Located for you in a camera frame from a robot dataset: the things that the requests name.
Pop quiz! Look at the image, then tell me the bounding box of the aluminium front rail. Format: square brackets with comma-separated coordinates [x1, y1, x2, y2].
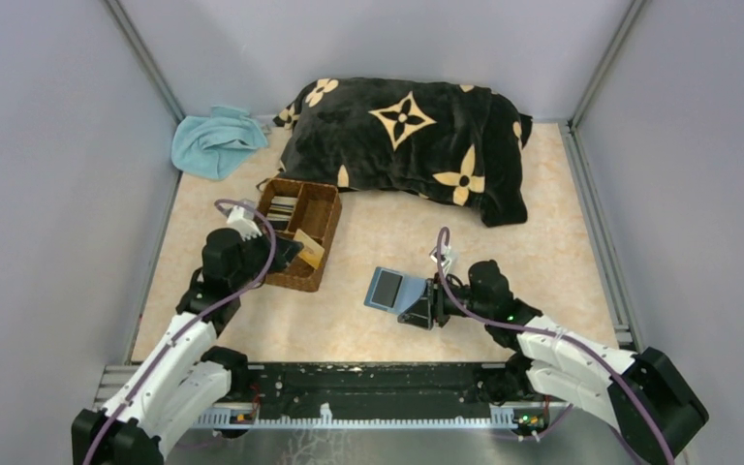
[94, 362, 676, 430]

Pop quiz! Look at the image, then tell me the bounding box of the purple cable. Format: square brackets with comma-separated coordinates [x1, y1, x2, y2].
[434, 227, 676, 465]
[81, 199, 278, 465]

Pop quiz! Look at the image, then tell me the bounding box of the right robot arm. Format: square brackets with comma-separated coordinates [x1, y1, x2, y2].
[366, 260, 710, 464]

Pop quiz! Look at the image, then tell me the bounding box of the black pillow with tan flowers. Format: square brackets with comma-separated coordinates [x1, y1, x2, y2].
[273, 77, 533, 228]

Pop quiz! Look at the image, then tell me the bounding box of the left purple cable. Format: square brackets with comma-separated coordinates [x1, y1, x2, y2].
[81, 199, 278, 465]

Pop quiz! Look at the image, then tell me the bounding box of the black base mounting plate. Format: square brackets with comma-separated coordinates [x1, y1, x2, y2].
[223, 362, 544, 420]

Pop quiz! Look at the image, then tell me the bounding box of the light blue cloth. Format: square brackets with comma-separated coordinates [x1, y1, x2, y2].
[170, 106, 269, 181]

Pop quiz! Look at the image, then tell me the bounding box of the woven brown divided basket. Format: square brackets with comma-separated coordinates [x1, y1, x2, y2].
[259, 177, 342, 293]

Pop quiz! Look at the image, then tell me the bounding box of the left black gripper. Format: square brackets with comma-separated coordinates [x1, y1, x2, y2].
[230, 222, 303, 291]

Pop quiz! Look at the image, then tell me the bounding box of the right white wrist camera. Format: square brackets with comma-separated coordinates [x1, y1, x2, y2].
[429, 244, 457, 274]

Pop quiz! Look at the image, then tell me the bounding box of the teal leather card holder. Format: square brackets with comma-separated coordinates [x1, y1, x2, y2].
[363, 266, 427, 316]

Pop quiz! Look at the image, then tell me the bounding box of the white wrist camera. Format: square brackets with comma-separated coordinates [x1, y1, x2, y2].
[429, 244, 457, 274]
[226, 205, 263, 240]

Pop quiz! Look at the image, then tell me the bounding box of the gold striped credit card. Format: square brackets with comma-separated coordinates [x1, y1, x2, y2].
[294, 228, 325, 269]

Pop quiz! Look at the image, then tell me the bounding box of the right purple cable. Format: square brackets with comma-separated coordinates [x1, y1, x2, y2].
[434, 227, 676, 465]

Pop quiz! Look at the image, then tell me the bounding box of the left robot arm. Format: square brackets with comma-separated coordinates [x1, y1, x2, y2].
[71, 228, 303, 464]

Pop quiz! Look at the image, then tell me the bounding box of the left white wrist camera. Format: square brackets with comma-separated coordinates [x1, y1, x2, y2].
[226, 205, 263, 240]

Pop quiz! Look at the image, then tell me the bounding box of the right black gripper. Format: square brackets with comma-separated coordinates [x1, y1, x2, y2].
[398, 271, 492, 329]

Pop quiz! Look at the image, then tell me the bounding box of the dark grey credit card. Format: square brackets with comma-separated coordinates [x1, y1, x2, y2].
[370, 271, 402, 308]

